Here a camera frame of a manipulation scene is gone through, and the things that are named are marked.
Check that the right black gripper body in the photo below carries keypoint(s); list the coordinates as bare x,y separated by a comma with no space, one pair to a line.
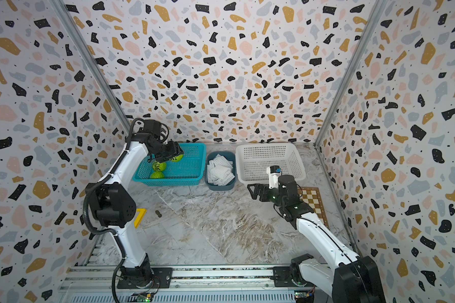
268,196

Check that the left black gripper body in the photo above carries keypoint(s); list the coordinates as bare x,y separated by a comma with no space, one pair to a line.
164,149

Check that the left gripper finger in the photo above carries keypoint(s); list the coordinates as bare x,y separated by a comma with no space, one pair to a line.
173,146
162,158

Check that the green custard apple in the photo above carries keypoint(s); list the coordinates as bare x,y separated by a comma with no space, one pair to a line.
177,157
159,167
157,175

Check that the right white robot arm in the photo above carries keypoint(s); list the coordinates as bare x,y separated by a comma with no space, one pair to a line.
345,276

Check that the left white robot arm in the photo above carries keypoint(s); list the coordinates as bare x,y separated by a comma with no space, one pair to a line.
108,207

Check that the pile of white foam nets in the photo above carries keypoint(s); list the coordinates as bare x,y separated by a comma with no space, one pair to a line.
220,171

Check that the teal plastic basket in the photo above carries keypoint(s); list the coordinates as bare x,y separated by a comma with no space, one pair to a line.
186,172

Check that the white plastic basket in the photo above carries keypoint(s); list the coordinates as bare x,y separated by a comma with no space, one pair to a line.
252,160

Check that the dark teal small bin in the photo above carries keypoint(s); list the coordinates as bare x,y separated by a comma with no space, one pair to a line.
230,156

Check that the wooden chessboard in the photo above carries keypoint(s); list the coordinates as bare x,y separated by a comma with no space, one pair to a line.
312,197

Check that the yellow triangular plastic piece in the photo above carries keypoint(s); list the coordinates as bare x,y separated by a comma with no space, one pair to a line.
140,213

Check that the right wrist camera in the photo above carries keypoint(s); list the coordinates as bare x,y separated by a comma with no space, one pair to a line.
274,173

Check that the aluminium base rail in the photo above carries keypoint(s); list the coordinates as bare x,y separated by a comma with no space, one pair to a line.
217,283

